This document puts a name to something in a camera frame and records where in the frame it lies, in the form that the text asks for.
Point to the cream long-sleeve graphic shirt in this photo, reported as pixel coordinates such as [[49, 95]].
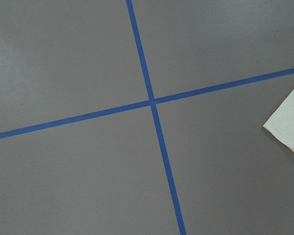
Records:
[[281, 123]]

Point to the brown paper table cover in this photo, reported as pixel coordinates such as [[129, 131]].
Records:
[[144, 117]]

